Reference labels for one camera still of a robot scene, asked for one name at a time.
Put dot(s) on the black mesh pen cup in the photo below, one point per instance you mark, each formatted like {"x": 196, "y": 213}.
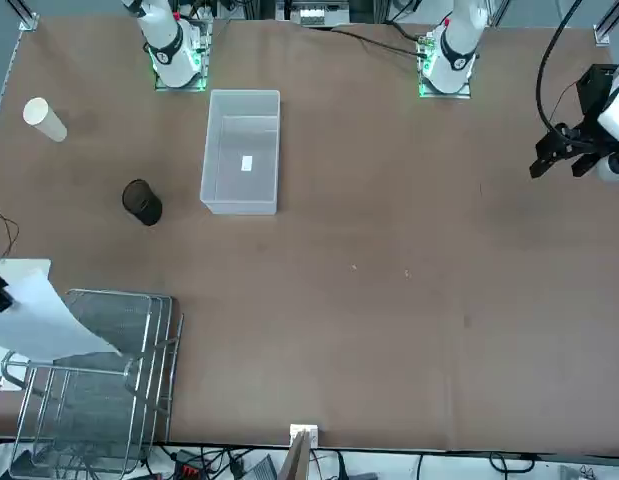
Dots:
{"x": 146, "y": 210}

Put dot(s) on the dark grey adapter box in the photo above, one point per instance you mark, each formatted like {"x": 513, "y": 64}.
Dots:
{"x": 264, "y": 470}

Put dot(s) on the black red power strip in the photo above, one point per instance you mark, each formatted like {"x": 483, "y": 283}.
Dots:
{"x": 189, "y": 471}

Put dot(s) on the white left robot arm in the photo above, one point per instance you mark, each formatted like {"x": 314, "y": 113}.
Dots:
{"x": 459, "y": 30}

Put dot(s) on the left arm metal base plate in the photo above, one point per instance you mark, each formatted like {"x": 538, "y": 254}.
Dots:
{"x": 464, "y": 94}

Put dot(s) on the white label sticker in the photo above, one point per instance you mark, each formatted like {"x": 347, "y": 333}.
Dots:
{"x": 248, "y": 164}

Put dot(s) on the small white table bracket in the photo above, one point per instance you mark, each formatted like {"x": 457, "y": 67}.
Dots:
{"x": 304, "y": 429}

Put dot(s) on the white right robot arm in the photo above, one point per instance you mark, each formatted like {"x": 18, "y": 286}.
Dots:
{"x": 166, "y": 45}

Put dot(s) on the grey power strip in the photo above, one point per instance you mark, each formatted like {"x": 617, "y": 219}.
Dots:
{"x": 314, "y": 17}

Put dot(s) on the translucent plastic storage bin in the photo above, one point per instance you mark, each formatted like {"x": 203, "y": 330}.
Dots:
{"x": 239, "y": 207}

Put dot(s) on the white clipboard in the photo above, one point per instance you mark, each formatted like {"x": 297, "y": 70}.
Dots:
{"x": 31, "y": 265}

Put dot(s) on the silver mesh file organizer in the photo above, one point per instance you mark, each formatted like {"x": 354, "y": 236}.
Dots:
{"x": 114, "y": 320}

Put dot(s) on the white A4 paper sheet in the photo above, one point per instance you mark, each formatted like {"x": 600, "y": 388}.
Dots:
{"x": 44, "y": 325}

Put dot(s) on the camera mounting post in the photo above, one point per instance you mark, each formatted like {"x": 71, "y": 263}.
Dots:
{"x": 296, "y": 460}

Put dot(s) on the aluminium frame profile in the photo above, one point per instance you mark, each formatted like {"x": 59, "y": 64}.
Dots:
{"x": 29, "y": 20}
{"x": 603, "y": 32}

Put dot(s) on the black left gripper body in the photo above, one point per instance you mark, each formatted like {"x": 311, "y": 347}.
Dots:
{"x": 594, "y": 90}

